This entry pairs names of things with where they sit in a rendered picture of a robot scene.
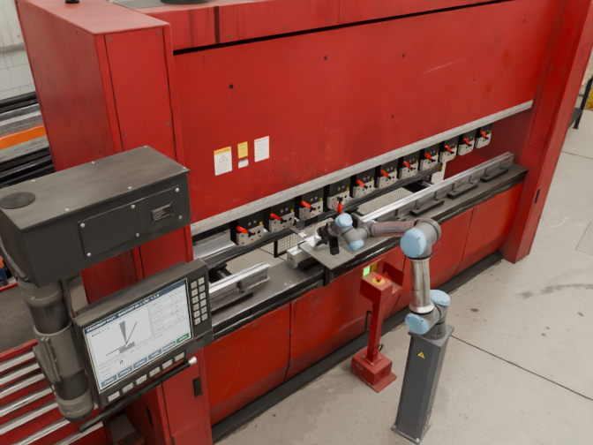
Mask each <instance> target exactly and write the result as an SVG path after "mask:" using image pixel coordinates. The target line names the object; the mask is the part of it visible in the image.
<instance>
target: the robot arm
mask: <svg viewBox="0 0 593 445"><path fill-rule="evenodd" d="M351 224H352V218H351V216H350V215H348V214H341V215H339V216H337V217H336V219H335V220H333V221H331V222H327V225H324V226H325V227H324V226H322V227H319V229H318V230H317V232H318V234H319V237H320V238H317V237H316V236H314V237H313V238H314V243H315V245H314V247H319V246H320V245H322V244H325V245H327V244H329V248H330V253H331V254H332V255H336V254H338V253H340V250H339V244H338V237H337V236H339V235H340V234H341V236H342V238H343V239H344V241H345V242H346V243H347V245H348V247H349V248H350V249H351V251H352V252H355V251H357V250H358V249H360V248H361V247H363V246H364V241H365V240H366V239H367V238H375V237H402V238H401V249H402V250H403V251H404V254H406V257H407V258H408V259H409V266H410V281H411V296H412V301H411V302H410V303H409V314H408V315H407V316H406V318H405V321H406V324H407V326H408V327H409V328H410V330H412V331H413V332H415V333H417V334H419V335H421V336H423V337H425V338H427V339H430V340H439V339H442V338H444V337H445V336H446V334H447V323H446V318H447V311H448V307H449V305H450V297H449V296H448V295H447V294H446V293H445V292H443V291H441V290H430V274H429V259H430V258H431V256H432V245H433V244H435V243H436V242H437V241H438V240H439V238H440V235H441V228H440V226H439V224H438V223H437V222H436V221H434V220H432V219H429V218H421V219H416V220H415V221H408V222H375V221H373V220H370V221H368V222H365V223H364V224H363V225H361V226H360V227H358V228H356V229H354V227H353V226H352V225H351Z"/></svg>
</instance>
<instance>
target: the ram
mask: <svg viewBox="0 0 593 445"><path fill-rule="evenodd" d="M558 4H559V0H496V1H490V2H484V3H478V4H467V5H462V6H455V7H450V8H445V9H438V10H433V11H422V12H417V13H410V14H405V15H399V16H393V17H388V18H382V19H371V20H366V21H360V22H354V23H348V24H341V25H337V26H326V27H321V28H314V29H309V30H304V31H297V32H292V33H286V34H276V35H269V36H264V37H258V38H252V39H247V40H241V41H230V42H224V43H219V44H213V45H207V46H201V47H196V48H190V49H180V50H173V56H174V65H175V74H176V90H177V99H178V108H179V117H180V125H181V134H182V143H183V152H184V166H185V168H187V169H189V170H190V173H187V175H188V183H189V192H190V202H191V224H194V223H197V222H200V221H203V220H205V219H207V218H210V217H213V216H215V215H219V214H222V213H224V212H227V211H230V210H232V209H234V208H237V207H241V206H243V205H246V204H249V203H252V202H253V201H256V200H261V199H263V198H265V197H268V196H271V195H273V194H276V193H278V192H282V191H285V190H288V189H289V188H292V187H295V186H298V185H301V184H304V183H307V182H309V181H312V180H314V179H317V178H319V177H324V176H326V175H328V174H331V173H334V172H336V171H338V170H343V169H346V168H348V167H350V166H353V165H356V164H358V163H360V162H364V161H367V160H370V159H372V158H374V157H377V156H380V155H383V154H386V153H389V152H392V151H394V150H396V149H399V148H402V147H406V146H408V145H411V144H413V143H416V142H418V141H421V140H425V139H428V138H430V137H432V136H435V135H438V134H440V133H442V132H447V131H449V130H452V129H454V128H457V127H459V126H462V125H465V124H468V123H471V122H474V121H477V120H478V119H481V118H484V117H488V116H490V115H493V114H496V113H498V112H501V111H503V110H506V109H510V108H513V107H515V106H517V105H520V104H523V103H525V102H529V101H532V100H533V99H534V95H535V92H536V88H537V82H538V79H539V75H540V72H541V68H542V65H543V61H544V55H545V51H546V49H547V45H548V41H549V38H550V34H551V31H552V25H553V21H554V18H555V15H556V11H557V8H558ZM531 105H532V104H530V105H528V106H525V107H523V108H520V109H517V110H514V111H511V112H509V113H506V114H504V115H501V116H499V117H495V118H493V119H490V120H487V121H485V122H483V123H480V124H476V125H473V126H471V127H469V128H466V129H463V130H461V131H458V132H455V133H452V134H449V135H447V136H445V137H442V138H440V139H437V140H434V141H431V142H428V143H425V144H423V145H421V146H418V147H414V148H411V149H410V150H407V151H404V152H402V153H399V154H397V155H393V156H390V157H387V158H386V159H383V160H380V161H378V162H374V163H372V164H369V165H366V166H364V167H362V168H359V169H357V170H352V171H350V172H348V173H345V174H342V175H340V176H338V177H334V178H331V179H328V180H327V181H324V182H321V183H319V184H316V185H312V186H310V187H307V188H304V189H303V190H300V191H297V192H293V193H291V194H289V195H286V196H283V197H281V198H279V199H276V200H272V201H269V202H267V203H265V204H262V205H259V206H257V207H253V208H251V209H248V210H245V211H244V212H241V213H238V214H235V215H232V216H229V217H227V218H224V219H221V220H220V221H217V222H213V223H210V224H208V225H206V226H203V227H200V228H197V229H196V230H192V231H191V235H192V236H194V235H196V234H199V233H201V232H203V231H206V230H210V229H212V228H215V227H217V226H220V225H223V224H224V223H228V222H231V221H234V220H236V219H238V218H241V217H243V216H246V215H249V214H252V213H255V212H257V211H260V210H261V209H264V208H267V207H271V206H273V205H275V204H278V203H281V202H283V201H285V200H289V199H292V198H294V197H296V196H299V195H301V194H304V193H307V192H310V191H313V190H315V189H318V188H320V187H322V186H325V185H329V184H332V183H333V182H336V181H339V180H341V179H344V178H346V177H350V176H352V175H355V174H357V173H359V172H362V171H365V170H368V169H371V168H373V167H376V166H378V165H380V164H383V163H385V162H390V161H392V160H394V159H397V158H399V157H402V156H404V155H408V154H410V153H413V152H416V151H417V150H420V149H423V148H425V147H429V146H431V145H434V144H436V143H439V142H441V141H443V140H448V139H450V138H453V137H455V136H457V135H460V134H463V133H465V132H468V131H471V130H474V129H476V128H478V127H481V126H483V125H486V124H489V123H492V122H495V121H497V120H500V119H501V118H504V117H508V116H511V115H513V114H515V113H518V112H521V111H523V110H526V109H529V108H531ZM266 136H269V158H268V159H265V160H262V161H259V162H255V160H254V140H256V139H259V138H263V137H266ZM244 142H247V151H248V155H247V156H245V157H241V158H238V144H241V143H244ZM226 147H231V165H232V170H231V171H228V172H224V173H221V174H219V175H215V164H214V151H216V150H220V149H223V148H226ZM247 158H248V165H246V166H243V167H241V168H239V164H238V161H241V160H244V159H247Z"/></svg>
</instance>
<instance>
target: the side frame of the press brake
mask: <svg viewBox="0 0 593 445"><path fill-rule="evenodd" d="M13 1H14V4H15V8H16V12H17V15H18V20H19V26H20V30H21V33H22V37H23V41H24V44H25V48H26V54H27V59H28V63H29V66H30V70H31V73H32V77H33V81H34V87H35V91H36V94H37V99H38V103H39V106H40V110H41V116H42V120H43V123H44V127H45V131H46V134H47V139H48V143H49V149H50V153H51V156H52V160H53V163H54V167H55V171H56V172H58V171H60V170H66V169H69V168H72V167H75V166H78V165H81V164H84V163H87V162H92V161H95V160H99V159H101V158H104V157H108V156H111V155H116V154H119V153H122V152H125V151H128V150H131V149H134V148H137V147H143V146H145V145H148V146H150V147H151V148H153V149H155V150H156V151H158V152H160V153H162V154H163V155H166V156H167V157H168V158H170V159H172V160H174V161H175V162H178V163H179V164H181V165H183V166H184V152H183V143H182V134H181V125H180V117H179V108H178V99H177V90H176V74H175V65H174V56H173V47H172V38H171V29H170V23H168V22H165V21H162V20H159V19H156V18H153V17H150V16H147V15H145V14H143V13H140V12H137V11H133V10H131V9H128V8H125V7H123V6H120V5H117V4H113V3H111V2H108V1H105V0H79V3H78V4H66V3H65V1H64V0H13ZM182 260H183V261H184V262H186V263H188V262H190V261H192V260H194V257H193V248H192V239H191V224H189V225H186V226H184V227H183V228H180V229H178V230H174V231H172V232H170V233H168V234H166V235H163V236H161V237H159V238H156V239H154V240H151V241H149V242H147V243H144V244H143V245H139V246H137V247H135V248H132V249H131V250H129V251H126V252H124V253H120V254H118V255H117V256H114V257H112V258H110V259H107V260H105V261H102V262H100V263H98V264H95V265H93V266H92V267H89V268H86V269H83V270H81V271H79V272H80V275H81V279H82V283H83V286H84V290H85V293H86V301H87V304H88V305H90V304H92V303H93V302H95V301H97V300H100V299H102V298H105V297H107V296H108V295H110V294H112V293H115V292H117V291H119V290H121V289H123V288H125V287H127V286H129V285H132V284H134V283H136V282H138V281H140V280H142V279H144V278H147V277H149V276H150V275H153V274H155V273H157V272H159V271H161V270H163V269H165V268H168V267H170V266H172V265H174V264H176V263H178V262H180V261H182ZM191 356H194V357H195V358H196V359H197V363H195V364H194V365H192V366H190V367H188V368H186V369H184V370H183V371H182V372H180V373H178V374H177V375H175V376H173V377H172V378H170V379H169V380H167V381H165V382H163V383H162V384H161V385H159V386H158V387H156V388H154V389H152V390H151V391H149V392H147V393H146V394H144V395H143V396H141V397H140V398H138V399H137V400H135V401H133V402H132V403H130V404H128V405H126V406H125V407H124V408H123V409H124V413H125V415H126V416H127V418H128V419H129V420H130V421H131V424H132V425H133V427H134V428H135V430H137V431H138V432H139V434H140V436H141V435H143V437H144V440H145V444H146V445H213V441H212V432H211V423H210V415H209V406H208V397H207V388H206V371H205V362H204V353H203V348H201V349H200V350H198V351H196V352H194V353H192V354H191V355H190V356H188V357H187V358H190V357H191Z"/></svg>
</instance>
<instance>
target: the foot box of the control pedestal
mask: <svg viewBox="0 0 593 445"><path fill-rule="evenodd" d="M367 347H368V346H367ZM367 347H365V348H364V349H362V350H361V351H359V352H358V353H357V354H356V355H354V356H353V357H352V361H351V368H350V369H349V370H350V371H351V372H352V373H353V374H354V375H355V376H356V377H358V378H359V379H360V380H361V381H363V382H364V383H365V384H366V385H368V386H369V387H370V388H372V389H373V390H374V391H375V392H376V393H379V392H380V391H381V390H382V389H384V388H385V387H387V386H388V385H389V384H390V383H392V382H393V381H395V380H396V379H397V376H396V375H395V374H394V373H392V372H391V368H392V363H393V361H392V360H390V359H389V358H387V357H386V356H385V355H383V354H382V353H381V352H379V353H378V355H379V356H380V357H381V358H382V359H381V360H380V361H379V362H378V363H377V364H375V365H374V366H371V365H370V364H368V363H367V362H366V361H365V360H363V359H362V358H361V357H362V356H363V355H364V354H366V353H367Z"/></svg>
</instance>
